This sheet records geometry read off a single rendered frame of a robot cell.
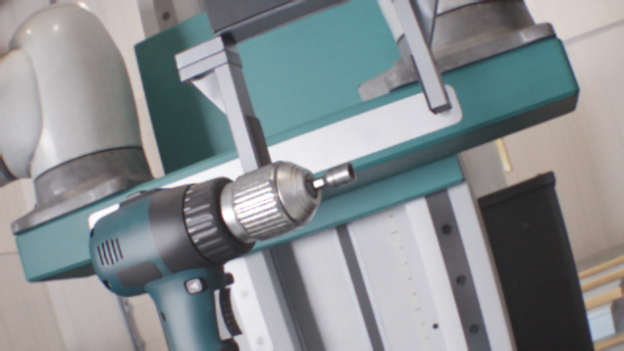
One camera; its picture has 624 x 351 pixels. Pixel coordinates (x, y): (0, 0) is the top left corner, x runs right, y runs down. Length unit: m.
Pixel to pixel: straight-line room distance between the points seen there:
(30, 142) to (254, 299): 0.34
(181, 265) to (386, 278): 0.54
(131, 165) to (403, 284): 0.36
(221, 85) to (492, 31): 0.30
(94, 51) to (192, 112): 0.16
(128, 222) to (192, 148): 0.49
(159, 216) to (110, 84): 0.46
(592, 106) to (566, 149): 0.70
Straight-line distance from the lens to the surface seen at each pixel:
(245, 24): 0.61
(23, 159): 0.99
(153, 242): 0.54
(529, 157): 10.98
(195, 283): 0.54
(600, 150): 10.84
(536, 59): 0.80
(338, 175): 0.50
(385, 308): 1.06
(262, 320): 1.06
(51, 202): 0.95
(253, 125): 0.61
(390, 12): 0.86
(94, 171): 0.94
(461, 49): 0.80
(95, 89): 0.97
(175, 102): 1.06
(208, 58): 0.62
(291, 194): 0.51
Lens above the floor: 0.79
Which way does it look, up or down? 8 degrees up
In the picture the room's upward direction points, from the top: 17 degrees counter-clockwise
